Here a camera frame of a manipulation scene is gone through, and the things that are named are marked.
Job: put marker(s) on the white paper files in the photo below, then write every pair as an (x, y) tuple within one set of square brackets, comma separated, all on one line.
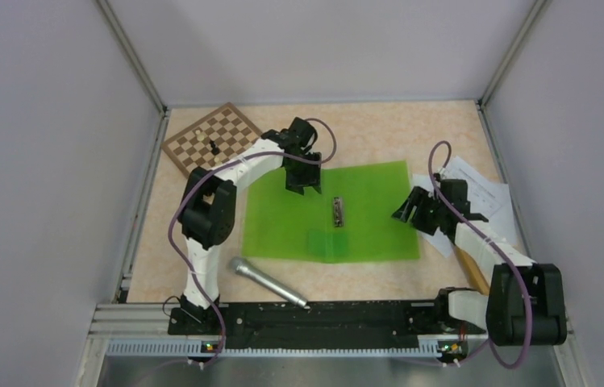
[(488, 198)]

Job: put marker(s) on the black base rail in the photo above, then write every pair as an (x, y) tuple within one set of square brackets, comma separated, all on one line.
[(345, 325)]

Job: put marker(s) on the silver microphone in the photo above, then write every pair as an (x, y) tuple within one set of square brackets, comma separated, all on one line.
[(242, 267)]

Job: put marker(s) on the wooden chessboard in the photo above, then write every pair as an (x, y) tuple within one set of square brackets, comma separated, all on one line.
[(232, 131)]

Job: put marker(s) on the black chess piece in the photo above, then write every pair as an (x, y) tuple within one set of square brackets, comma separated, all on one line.
[(214, 148)]

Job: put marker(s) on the metal folder clip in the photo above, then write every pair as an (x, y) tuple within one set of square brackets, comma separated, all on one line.
[(338, 211)]

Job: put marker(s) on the wooden rolling pin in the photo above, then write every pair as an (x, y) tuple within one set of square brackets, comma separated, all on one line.
[(471, 270)]

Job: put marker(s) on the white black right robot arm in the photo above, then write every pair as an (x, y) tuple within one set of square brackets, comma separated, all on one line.
[(525, 298)]

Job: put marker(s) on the green plastic folder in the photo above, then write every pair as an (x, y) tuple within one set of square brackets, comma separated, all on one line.
[(284, 225)]

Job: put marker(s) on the white slotted cable duct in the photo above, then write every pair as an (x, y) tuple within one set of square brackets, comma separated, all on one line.
[(198, 348)]

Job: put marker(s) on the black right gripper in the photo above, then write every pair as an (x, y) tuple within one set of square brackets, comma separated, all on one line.
[(419, 197)]

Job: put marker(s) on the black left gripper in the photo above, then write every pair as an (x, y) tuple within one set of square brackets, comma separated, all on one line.
[(310, 178)]

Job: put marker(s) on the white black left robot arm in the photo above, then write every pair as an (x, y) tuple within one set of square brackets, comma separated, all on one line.
[(206, 213)]

